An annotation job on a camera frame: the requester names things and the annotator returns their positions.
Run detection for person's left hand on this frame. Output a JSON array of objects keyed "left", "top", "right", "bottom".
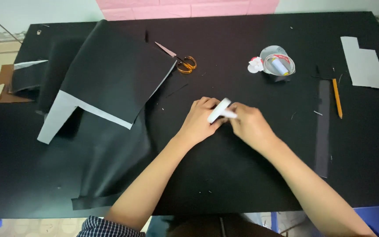
[{"left": 178, "top": 96, "right": 228, "bottom": 143}]

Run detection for person's right hand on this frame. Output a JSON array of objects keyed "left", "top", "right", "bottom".
[{"left": 226, "top": 102, "right": 277, "bottom": 150}]

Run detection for white tape roll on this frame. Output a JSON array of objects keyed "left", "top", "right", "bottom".
[{"left": 207, "top": 98, "right": 238, "bottom": 124}]

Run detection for white thread spool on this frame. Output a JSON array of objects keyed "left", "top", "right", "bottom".
[{"left": 271, "top": 57, "right": 290, "bottom": 76}]

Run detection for clear plastic cup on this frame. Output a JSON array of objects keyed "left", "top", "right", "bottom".
[{"left": 259, "top": 45, "right": 296, "bottom": 83}]

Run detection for black ruler strip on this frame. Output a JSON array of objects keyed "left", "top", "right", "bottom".
[{"left": 314, "top": 80, "right": 331, "bottom": 179}]

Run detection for yellow pencil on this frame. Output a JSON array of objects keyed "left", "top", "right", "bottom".
[{"left": 332, "top": 78, "right": 343, "bottom": 119}]

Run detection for black leather piece grey backing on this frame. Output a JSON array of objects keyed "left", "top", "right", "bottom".
[{"left": 37, "top": 19, "right": 178, "bottom": 145}]

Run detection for large black leather sheet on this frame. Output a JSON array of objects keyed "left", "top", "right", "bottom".
[{"left": 36, "top": 71, "right": 190, "bottom": 211}]

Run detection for grey paper pattern piece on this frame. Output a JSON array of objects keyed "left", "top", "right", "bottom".
[{"left": 340, "top": 36, "right": 379, "bottom": 91}]

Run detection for checkered shirt sleeve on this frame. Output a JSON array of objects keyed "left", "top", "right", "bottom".
[{"left": 77, "top": 215, "right": 146, "bottom": 237}]

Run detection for blue plastic stool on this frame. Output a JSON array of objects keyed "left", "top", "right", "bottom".
[{"left": 354, "top": 206, "right": 379, "bottom": 237}]

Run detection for folded black leather piece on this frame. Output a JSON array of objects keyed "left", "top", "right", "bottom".
[{"left": 9, "top": 22, "right": 95, "bottom": 94}]

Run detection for brown leather piece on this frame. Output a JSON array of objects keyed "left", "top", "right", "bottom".
[{"left": 0, "top": 64, "right": 35, "bottom": 104}]

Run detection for orange-handled scissors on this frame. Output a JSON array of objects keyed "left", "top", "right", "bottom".
[{"left": 154, "top": 41, "right": 197, "bottom": 74}]

